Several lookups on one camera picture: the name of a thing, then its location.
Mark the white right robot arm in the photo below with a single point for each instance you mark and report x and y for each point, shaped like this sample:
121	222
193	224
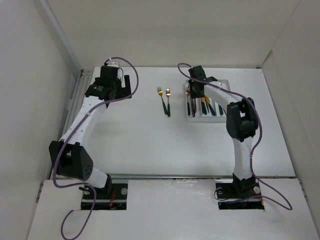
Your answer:
241	125

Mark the rose gold fork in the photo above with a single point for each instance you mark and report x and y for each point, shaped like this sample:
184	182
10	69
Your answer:
193	107

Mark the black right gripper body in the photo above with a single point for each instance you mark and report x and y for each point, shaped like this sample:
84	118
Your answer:
193	94

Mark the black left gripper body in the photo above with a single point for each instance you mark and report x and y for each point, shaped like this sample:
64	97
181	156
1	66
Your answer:
121	93

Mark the gold fork green handle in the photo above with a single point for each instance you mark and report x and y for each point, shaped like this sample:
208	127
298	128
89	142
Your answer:
160	93
187	92
168	95

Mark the gold spoon green handle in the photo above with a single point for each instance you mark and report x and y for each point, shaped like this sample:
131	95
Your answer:
221	111

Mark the aluminium rail frame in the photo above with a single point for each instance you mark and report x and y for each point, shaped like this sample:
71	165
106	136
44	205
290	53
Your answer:
75	95

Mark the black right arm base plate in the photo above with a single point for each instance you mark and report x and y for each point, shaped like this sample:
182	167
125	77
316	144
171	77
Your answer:
229	198

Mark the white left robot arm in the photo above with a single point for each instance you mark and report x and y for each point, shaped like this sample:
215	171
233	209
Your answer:
68	155

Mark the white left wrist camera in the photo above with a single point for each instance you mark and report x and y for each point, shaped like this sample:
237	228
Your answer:
112	63

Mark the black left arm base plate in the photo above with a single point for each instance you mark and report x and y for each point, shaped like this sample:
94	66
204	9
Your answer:
114	200

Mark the white three-compartment cutlery tray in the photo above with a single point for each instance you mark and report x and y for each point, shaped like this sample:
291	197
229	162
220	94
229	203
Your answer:
202	118

